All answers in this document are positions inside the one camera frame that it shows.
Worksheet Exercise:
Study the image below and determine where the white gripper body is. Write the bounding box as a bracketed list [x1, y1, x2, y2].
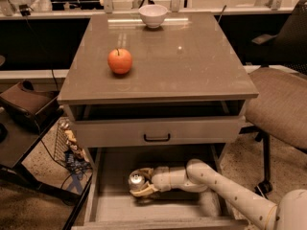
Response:
[152, 167, 189, 192]

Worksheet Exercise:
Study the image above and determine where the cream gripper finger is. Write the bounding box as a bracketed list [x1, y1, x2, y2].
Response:
[132, 168, 154, 180]
[130, 182, 157, 197]

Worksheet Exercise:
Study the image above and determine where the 7up soda can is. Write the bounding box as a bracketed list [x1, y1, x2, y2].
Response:
[129, 172, 146, 191]

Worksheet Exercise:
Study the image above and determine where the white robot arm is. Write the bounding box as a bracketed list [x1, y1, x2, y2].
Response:
[129, 159, 307, 230]

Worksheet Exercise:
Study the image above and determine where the open middle drawer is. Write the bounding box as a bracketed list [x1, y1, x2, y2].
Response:
[72, 145, 248, 230]

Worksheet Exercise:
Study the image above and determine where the grey drawer cabinet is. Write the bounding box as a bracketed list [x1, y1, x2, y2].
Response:
[57, 11, 259, 165]

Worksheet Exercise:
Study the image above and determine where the red apple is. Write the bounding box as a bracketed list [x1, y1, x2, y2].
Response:
[107, 48, 132, 75]

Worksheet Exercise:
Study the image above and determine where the dark side table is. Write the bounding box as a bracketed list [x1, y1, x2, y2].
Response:
[0, 109, 92, 230]

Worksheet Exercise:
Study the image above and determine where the brown box on table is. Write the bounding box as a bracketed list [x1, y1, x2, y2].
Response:
[0, 80, 59, 133]

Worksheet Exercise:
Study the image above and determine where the brown fabric office chair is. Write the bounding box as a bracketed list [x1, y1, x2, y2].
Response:
[239, 0, 307, 230]

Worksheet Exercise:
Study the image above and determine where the white bowl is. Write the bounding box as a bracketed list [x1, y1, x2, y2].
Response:
[138, 5, 168, 28]

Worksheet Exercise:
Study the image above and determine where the closed top drawer black handle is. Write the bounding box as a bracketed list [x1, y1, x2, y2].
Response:
[71, 116, 245, 148]

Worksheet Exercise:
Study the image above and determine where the black cable on floor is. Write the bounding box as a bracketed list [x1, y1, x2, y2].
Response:
[39, 137, 94, 206]

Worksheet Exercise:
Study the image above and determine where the wire basket with items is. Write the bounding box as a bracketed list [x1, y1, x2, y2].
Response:
[54, 118, 85, 170]

